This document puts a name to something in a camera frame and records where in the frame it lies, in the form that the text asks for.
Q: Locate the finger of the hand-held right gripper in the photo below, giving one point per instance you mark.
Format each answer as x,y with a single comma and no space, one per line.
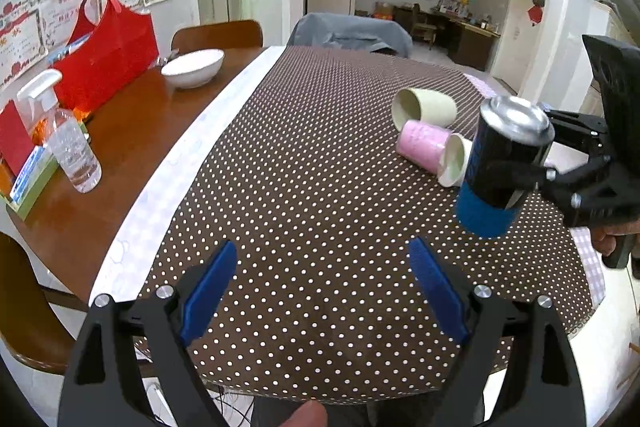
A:
575,124
555,179

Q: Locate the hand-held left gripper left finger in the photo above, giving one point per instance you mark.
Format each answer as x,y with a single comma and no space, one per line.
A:
210,292

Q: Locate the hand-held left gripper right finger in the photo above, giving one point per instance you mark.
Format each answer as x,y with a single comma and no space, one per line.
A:
440,292

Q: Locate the black and blue can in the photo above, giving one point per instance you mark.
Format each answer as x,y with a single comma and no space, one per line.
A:
500,142

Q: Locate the pink cup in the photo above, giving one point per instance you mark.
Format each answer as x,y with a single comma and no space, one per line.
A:
422,142

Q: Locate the cream cup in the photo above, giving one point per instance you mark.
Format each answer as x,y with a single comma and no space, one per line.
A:
430,107

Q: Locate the person's right hand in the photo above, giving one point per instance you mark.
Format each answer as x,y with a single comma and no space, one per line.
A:
617,237

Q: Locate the person's left hand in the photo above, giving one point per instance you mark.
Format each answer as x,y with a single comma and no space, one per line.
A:
305,416

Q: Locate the pink checked cloth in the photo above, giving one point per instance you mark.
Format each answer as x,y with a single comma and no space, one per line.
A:
590,267

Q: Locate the white door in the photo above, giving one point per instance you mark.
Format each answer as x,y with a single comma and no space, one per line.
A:
520,32

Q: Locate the red hanging ornament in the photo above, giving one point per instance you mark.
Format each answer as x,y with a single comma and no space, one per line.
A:
537,4

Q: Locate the wooden sideboard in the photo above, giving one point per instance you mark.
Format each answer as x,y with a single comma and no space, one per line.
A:
467,39

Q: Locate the brown polka dot tablecloth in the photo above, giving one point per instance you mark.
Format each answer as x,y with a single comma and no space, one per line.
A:
320,187

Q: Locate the white table runner cloth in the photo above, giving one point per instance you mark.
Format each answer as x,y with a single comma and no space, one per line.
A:
185,142

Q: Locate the wooden chair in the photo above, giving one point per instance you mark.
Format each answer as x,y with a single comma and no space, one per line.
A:
27,307
217,34
422,27

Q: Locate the clear plastic bottle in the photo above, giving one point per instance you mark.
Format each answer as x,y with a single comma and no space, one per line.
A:
75,152

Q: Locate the green tissue box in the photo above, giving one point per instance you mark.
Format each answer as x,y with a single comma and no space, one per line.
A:
32,179

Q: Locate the white bowl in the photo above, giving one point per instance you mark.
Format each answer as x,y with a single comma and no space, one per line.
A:
192,67

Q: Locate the grey covered sofa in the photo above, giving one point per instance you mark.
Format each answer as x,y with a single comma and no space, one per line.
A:
345,32

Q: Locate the red box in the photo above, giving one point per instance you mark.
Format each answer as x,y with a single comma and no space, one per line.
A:
15,137

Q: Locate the red gift bag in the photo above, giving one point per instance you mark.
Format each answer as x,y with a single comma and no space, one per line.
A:
107,57

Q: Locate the white spray bottle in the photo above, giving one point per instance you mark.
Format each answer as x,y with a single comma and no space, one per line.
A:
37,94

